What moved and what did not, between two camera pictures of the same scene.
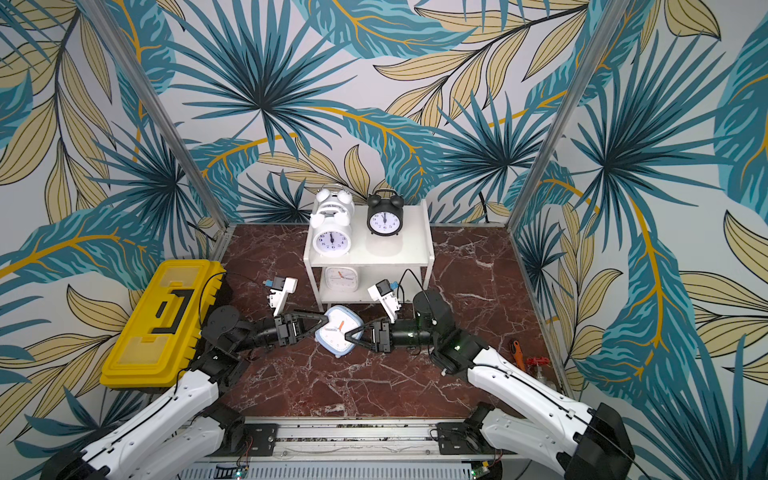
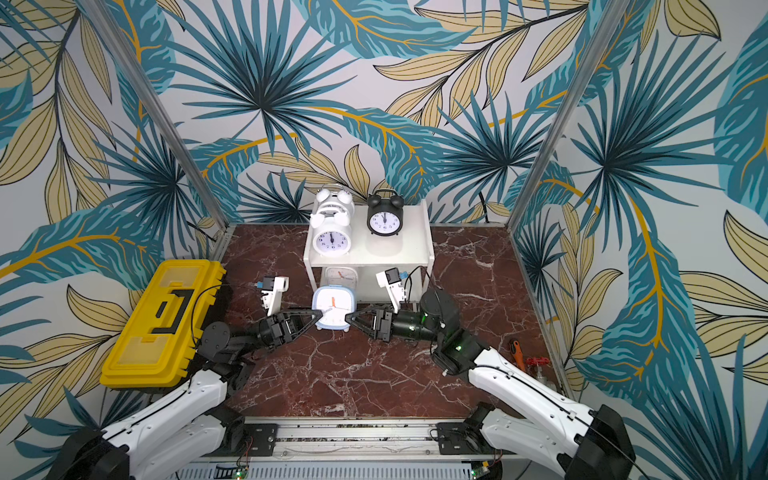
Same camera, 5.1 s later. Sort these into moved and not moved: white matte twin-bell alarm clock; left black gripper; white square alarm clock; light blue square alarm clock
Moved: light blue square alarm clock
Not moved: white matte twin-bell alarm clock; left black gripper; white square alarm clock
